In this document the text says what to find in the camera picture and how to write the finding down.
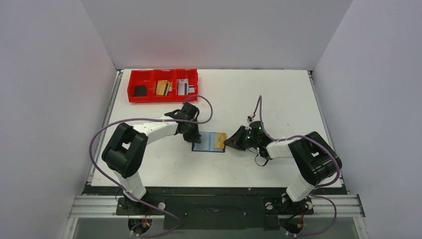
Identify navy blue card holder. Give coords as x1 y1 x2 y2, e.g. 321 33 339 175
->
192 132 225 153

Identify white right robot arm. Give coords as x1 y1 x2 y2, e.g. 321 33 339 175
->
224 121 342 213

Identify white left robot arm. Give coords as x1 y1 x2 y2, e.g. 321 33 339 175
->
102 103 201 214

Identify silver cards in bin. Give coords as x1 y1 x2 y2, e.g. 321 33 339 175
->
177 78 195 96

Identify gold cards in bin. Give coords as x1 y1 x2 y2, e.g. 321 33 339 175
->
155 80 172 96

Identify black card in bin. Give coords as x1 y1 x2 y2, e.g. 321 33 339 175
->
133 85 148 97

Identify red three-compartment bin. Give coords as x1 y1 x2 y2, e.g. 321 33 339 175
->
127 69 199 103

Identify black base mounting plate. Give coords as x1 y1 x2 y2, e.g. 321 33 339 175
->
82 186 347 231

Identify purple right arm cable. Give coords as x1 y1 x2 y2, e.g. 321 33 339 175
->
257 96 341 238

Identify aluminium frame rail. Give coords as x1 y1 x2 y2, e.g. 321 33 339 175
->
69 195 365 219

